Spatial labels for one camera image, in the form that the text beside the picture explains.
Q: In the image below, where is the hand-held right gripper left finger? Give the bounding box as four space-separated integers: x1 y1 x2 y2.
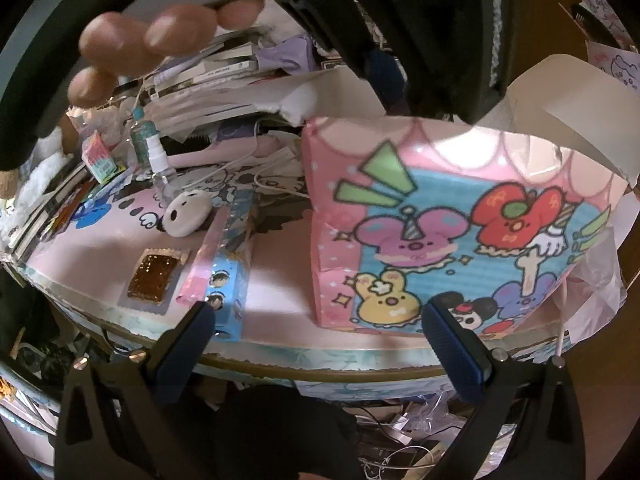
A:
55 301 217 480

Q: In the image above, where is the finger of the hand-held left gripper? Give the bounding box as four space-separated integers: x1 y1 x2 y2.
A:
367 47 451 121

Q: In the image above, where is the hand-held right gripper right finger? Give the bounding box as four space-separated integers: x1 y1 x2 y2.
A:
422 295 586 480

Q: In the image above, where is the brown snack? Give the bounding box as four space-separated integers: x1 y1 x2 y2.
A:
117 247 191 313

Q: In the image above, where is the pink cartoon printed box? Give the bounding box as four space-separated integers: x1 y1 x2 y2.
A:
282 54 640 342

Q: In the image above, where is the person's left hand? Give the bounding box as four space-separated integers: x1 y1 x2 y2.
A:
67 0 266 108

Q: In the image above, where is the blue printed sticker packet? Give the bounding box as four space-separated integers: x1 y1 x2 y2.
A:
200 257 251 343

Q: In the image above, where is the purple cloth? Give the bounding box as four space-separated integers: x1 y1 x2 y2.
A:
255 35 321 73

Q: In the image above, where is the pink striped sticker packet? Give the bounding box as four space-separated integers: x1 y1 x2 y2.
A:
175 200 251 306

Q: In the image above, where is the pink printed desk mat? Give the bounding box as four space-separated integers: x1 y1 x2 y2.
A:
10 160 571 376

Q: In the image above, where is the white panda plush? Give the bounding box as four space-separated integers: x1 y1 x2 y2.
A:
159 187 213 237

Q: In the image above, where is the pale pink plastic bag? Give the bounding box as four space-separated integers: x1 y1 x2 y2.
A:
565 230 631 341

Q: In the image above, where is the pink printed hanging pouch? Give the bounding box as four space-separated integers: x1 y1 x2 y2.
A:
570 0 640 93

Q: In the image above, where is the pile of books and papers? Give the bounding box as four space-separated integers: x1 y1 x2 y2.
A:
145 35 311 126

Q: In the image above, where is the clear spray bottle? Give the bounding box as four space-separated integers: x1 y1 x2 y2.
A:
147 140 181 201

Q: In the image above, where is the row of books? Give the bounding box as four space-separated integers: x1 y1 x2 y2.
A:
7 160 96 256

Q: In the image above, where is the small colourful carton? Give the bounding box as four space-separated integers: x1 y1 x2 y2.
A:
80 132 126 183

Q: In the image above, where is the plastic bottle with teal label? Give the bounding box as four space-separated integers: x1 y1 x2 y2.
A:
129 107 161 166

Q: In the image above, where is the white fluffy plush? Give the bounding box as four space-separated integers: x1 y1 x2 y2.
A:
15 125 76 196

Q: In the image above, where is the tangle of cables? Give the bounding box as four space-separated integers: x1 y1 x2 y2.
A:
350 395 476 480

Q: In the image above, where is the white cable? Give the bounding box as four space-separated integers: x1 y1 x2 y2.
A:
170 150 311 196

